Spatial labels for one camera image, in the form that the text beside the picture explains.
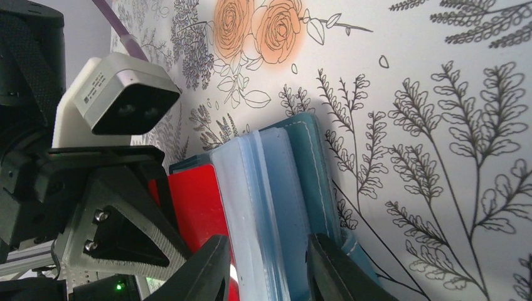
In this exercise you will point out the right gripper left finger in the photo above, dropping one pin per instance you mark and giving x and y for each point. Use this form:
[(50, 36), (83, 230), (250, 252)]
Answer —
[(205, 276)]

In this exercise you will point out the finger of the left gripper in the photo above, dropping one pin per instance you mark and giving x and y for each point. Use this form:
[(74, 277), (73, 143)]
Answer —
[(119, 225)]

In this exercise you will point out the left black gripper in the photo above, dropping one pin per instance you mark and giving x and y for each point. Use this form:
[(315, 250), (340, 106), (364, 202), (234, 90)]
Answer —
[(32, 85)]

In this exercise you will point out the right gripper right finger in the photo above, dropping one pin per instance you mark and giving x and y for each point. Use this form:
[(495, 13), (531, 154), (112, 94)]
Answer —
[(332, 275)]

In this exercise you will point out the red card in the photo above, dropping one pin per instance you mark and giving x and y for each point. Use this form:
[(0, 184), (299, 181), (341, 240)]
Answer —
[(191, 199)]

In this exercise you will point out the teal card holder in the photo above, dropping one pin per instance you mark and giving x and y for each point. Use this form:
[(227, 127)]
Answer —
[(276, 191)]

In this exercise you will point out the floral table mat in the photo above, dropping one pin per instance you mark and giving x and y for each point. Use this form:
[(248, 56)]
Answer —
[(425, 109)]

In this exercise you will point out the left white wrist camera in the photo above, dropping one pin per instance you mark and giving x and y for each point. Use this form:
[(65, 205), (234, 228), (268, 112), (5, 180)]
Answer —
[(112, 99)]

